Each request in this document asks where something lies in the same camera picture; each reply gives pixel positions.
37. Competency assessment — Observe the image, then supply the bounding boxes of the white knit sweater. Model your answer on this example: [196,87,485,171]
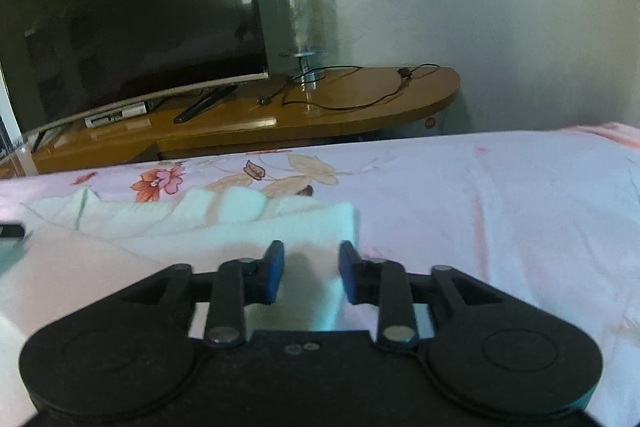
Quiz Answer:
[14,187,358,334]

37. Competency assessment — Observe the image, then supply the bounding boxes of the silver set-top box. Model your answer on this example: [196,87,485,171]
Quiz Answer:
[84,102,153,128]

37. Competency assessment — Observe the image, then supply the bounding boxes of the pink floral bed sheet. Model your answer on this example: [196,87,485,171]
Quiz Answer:
[1,124,639,426]

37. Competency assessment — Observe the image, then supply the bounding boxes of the wooden tv cabinet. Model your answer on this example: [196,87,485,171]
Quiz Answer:
[1,66,460,179]

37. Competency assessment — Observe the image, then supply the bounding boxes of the large black television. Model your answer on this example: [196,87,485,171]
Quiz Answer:
[1,0,268,132]

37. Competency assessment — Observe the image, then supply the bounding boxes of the black lamp cable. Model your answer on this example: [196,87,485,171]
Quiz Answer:
[257,63,442,113]

